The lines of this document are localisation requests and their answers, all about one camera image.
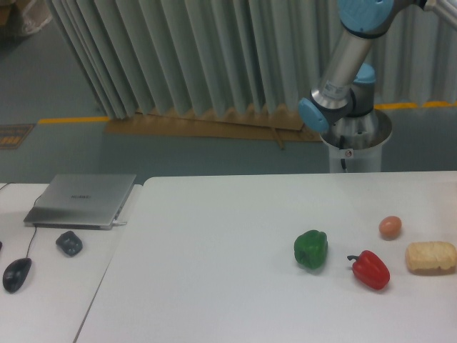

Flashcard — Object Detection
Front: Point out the black computer mouse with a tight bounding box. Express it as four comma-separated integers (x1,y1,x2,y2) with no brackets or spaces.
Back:
2,257,32,294

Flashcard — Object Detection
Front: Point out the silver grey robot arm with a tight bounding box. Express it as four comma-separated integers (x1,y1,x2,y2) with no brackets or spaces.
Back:
298,1,456,132

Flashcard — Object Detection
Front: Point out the green bell pepper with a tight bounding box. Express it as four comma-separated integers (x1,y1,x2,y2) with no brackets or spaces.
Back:
293,229,328,269

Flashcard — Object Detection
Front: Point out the red bell pepper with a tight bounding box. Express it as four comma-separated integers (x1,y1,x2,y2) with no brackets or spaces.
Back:
347,250,390,290

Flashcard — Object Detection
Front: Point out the brown cardboard sheet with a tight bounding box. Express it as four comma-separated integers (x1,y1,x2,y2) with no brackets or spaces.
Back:
104,104,321,149

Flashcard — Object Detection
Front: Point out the grey pleated curtain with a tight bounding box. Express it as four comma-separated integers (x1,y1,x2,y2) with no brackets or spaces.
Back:
47,1,456,119

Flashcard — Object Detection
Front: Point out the silver closed laptop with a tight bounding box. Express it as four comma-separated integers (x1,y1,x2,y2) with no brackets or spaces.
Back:
24,174,136,229

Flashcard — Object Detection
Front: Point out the brown egg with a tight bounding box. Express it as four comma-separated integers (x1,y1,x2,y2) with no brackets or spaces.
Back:
378,216,402,239

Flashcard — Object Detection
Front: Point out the small black controller gadget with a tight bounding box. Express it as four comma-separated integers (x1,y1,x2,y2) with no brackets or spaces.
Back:
56,231,84,257

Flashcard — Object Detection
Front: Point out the yellow bread loaf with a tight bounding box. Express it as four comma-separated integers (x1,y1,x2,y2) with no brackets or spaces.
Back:
405,241,456,274

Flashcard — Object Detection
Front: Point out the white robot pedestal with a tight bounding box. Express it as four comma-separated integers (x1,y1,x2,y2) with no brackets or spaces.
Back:
321,109,393,173

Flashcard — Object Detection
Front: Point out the black mouse cable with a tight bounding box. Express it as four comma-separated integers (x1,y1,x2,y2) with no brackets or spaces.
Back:
0,182,51,259

